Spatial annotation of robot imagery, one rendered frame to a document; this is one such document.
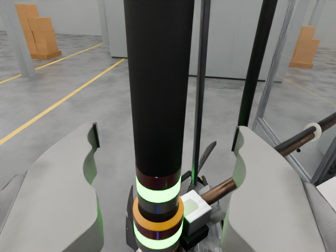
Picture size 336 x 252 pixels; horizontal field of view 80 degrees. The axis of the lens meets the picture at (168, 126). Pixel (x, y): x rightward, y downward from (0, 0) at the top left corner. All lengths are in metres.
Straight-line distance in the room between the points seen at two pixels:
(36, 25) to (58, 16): 6.55
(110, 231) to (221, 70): 4.77
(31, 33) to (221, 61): 6.11
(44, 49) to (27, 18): 0.95
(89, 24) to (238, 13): 9.86
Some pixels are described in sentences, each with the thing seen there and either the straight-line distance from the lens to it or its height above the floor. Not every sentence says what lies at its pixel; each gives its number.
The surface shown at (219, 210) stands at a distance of 0.75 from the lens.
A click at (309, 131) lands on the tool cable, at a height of 1.56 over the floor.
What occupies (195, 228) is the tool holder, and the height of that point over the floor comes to 1.54.
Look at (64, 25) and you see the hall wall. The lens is 14.66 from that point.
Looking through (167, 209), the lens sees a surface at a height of 1.60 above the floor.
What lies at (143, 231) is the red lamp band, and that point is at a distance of 0.18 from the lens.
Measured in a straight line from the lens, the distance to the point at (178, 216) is 0.18.
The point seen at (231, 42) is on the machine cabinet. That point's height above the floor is 0.95.
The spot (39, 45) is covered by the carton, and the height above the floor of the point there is 0.41.
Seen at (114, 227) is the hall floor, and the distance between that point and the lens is 2.08.
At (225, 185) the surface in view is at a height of 1.55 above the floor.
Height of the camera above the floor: 1.73
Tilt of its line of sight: 31 degrees down
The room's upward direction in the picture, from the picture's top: 2 degrees clockwise
